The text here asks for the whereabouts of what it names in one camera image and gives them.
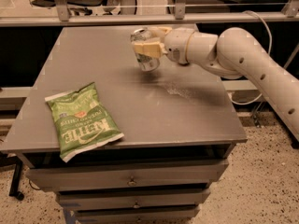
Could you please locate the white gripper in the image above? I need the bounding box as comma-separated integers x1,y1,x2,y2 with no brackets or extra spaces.
133,26,195,64

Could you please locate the top grey drawer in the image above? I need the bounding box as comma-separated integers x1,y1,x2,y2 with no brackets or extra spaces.
26,159,228,191

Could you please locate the grey drawer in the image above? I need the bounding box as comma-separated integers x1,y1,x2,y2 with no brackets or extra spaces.
26,159,228,191
75,205,199,224
58,189,210,211

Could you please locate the metal railing frame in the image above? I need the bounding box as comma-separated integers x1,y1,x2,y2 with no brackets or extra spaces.
0,0,299,27

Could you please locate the white cable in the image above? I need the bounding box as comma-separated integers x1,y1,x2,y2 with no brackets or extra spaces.
231,10,274,106

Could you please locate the silver 7up soda can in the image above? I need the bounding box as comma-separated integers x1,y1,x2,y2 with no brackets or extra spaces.
130,28,160,72

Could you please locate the bottom grey drawer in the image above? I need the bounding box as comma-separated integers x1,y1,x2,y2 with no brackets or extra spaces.
75,205,199,224

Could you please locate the middle grey drawer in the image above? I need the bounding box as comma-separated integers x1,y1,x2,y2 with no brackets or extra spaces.
58,189,210,211

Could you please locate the green Kettle chips bag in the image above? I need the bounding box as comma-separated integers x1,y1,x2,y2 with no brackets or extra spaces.
45,82,124,162

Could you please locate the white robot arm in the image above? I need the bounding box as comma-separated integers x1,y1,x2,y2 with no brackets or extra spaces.
132,27,299,139

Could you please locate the black stand leg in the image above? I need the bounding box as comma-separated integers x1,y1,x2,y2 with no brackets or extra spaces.
0,152,24,201

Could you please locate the grey drawer cabinet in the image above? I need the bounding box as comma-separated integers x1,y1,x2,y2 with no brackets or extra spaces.
0,23,249,224

